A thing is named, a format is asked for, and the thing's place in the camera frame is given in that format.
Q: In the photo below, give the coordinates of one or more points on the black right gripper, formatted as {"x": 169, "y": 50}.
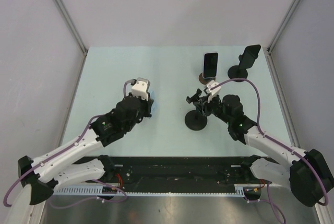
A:
{"x": 215, "y": 97}

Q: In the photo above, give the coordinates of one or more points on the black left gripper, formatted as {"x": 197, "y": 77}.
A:
{"x": 147, "y": 105}

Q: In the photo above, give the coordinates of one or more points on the black clamp phone stand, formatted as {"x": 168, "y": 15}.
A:
{"x": 196, "y": 119}

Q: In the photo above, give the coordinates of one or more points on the white cased phone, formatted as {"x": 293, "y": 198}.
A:
{"x": 210, "y": 65}

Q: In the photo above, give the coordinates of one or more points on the light blue cased phone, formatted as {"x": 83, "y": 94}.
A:
{"x": 154, "y": 104}

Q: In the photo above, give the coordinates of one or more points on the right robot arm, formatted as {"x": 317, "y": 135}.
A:
{"x": 305, "y": 173}

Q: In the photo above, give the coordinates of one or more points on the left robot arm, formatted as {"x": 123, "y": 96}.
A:
{"x": 44, "y": 173}

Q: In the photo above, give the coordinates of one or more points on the black tall phone stand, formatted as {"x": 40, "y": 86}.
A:
{"x": 240, "y": 70}

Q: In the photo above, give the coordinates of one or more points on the wooden base phone stand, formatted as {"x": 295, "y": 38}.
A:
{"x": 203, "y": 80}

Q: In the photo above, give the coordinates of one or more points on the black phone on tall stand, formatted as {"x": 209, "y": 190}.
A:
{"x": 249, "y": 56}

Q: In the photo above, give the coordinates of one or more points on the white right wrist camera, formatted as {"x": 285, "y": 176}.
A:
{"x": 211, "y": 89}

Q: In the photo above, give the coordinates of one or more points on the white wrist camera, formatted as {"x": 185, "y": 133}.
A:
{"x": 211, "y": 89}
{"x": 140, "y": 88}

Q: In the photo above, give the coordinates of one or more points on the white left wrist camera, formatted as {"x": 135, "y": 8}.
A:
{"x": 140, "y": 88}

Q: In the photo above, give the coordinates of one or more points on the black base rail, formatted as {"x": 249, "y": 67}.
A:
{"x": 182, "y": 174}

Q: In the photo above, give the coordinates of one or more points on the white slotted cable duct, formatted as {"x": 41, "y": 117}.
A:
{"x": 101, "y": 190}

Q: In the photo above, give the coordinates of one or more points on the aluminium corner post right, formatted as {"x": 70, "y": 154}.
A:
{"x": 287, "y": 17}

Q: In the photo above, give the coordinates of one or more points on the aluminium corner post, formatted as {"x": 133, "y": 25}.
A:
{"x": 63, "y": 11}
{"x": 287, "y": 17}

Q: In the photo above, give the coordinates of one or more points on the aluminium corner post left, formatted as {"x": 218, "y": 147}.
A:
{"x": 63, "y": 11}

